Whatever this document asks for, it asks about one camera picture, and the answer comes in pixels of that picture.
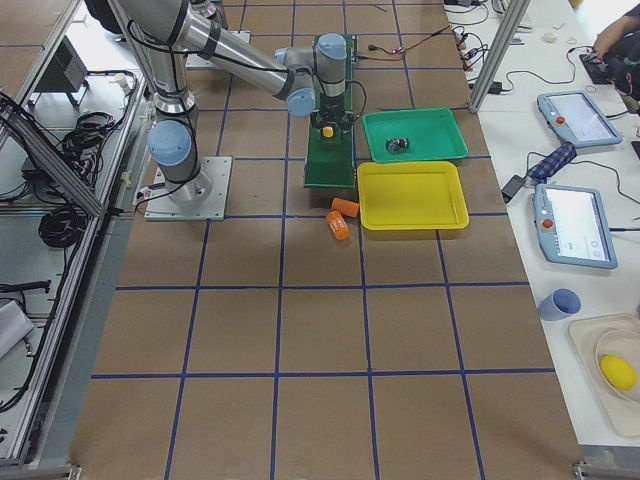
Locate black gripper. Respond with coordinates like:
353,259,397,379
310,92,356,140

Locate aluminium frame post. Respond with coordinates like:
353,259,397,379
468,0,530,113

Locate upper teach pendant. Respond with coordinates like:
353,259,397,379
536,90,623,148

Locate teach pendant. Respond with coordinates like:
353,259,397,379
532,184,618,270
536,90,623,148

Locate green push button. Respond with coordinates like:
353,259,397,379
385,137,410,153

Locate yellow lemon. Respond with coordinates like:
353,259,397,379
599,354,637,391

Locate orange cylinder with 4680 label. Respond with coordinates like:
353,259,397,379
326,210,351,241

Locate black power adapter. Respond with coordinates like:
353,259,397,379
501,175,526,204

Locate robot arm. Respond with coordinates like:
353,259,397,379
86,1,356,218

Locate green conveyor belt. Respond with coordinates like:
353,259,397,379
304,33,355,189

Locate red black power cable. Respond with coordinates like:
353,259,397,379
349,27,451,64

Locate green plastic tray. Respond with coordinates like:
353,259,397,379
363,108,468,163

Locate blue plastic cup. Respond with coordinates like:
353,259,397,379
538,288,582,321

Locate beige tray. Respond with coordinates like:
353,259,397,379
566,313,640,439

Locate plain orange cylinder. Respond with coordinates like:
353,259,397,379
331,197,360,218

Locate white bowl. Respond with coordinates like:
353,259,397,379
595,329,639,404

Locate lower teach pendant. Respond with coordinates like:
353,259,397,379
532,184,618,270

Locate yellow plastic tray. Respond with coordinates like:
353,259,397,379
357,161,469,231

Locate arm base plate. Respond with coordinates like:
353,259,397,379
144,156,232,221
186,30,251,70

